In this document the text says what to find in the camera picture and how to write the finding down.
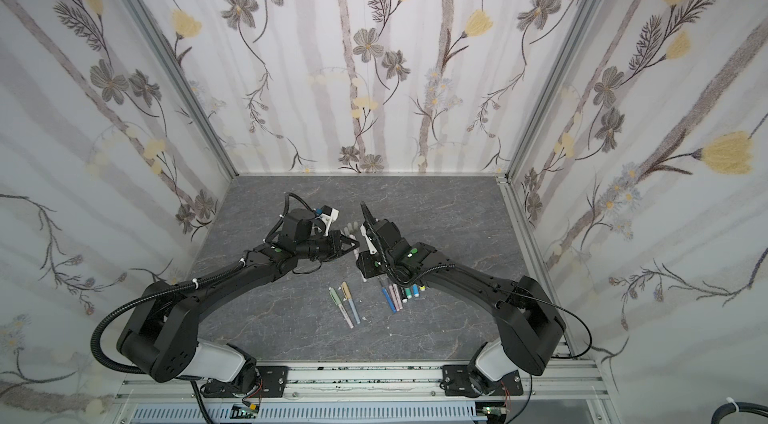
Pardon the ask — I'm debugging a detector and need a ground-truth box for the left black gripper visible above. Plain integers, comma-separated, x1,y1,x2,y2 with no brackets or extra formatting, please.
295,231,360,261

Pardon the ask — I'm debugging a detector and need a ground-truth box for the purple cap pink pen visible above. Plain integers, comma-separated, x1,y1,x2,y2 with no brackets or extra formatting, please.
387,284,399,313

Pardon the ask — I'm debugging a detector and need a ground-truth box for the tan cap blue pen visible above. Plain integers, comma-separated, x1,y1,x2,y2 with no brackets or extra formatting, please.
341,282,361,324

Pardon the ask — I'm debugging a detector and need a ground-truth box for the pink speckled pen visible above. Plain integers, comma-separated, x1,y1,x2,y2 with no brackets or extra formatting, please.
392,284,402,311

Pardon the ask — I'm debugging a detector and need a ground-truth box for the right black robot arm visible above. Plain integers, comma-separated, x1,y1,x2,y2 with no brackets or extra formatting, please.
357,204,566,396

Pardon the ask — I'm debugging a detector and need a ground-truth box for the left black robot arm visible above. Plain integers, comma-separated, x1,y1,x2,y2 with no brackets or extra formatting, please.
117,206,359,387

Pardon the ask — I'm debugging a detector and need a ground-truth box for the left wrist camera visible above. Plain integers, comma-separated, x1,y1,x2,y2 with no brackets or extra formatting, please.
315,205,339,235

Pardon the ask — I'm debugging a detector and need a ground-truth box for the aluminium mounting rail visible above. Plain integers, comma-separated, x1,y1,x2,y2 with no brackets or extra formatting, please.
113,359,610,404

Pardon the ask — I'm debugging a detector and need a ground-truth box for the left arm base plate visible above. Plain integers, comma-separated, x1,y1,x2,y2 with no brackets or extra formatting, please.
201,365,289,399

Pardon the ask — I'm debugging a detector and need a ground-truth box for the black corrugated cable hose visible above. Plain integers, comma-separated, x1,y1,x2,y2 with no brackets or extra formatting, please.
89,261,247,376

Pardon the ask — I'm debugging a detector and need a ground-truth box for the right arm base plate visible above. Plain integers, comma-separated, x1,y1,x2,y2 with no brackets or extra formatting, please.
439,364,524,398

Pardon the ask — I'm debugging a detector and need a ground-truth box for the white perforated cable duct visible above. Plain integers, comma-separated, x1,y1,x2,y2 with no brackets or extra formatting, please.
130,402,487,424

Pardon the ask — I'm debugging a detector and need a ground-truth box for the black cable coil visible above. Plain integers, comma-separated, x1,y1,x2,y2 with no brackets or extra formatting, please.
710,401,768,424

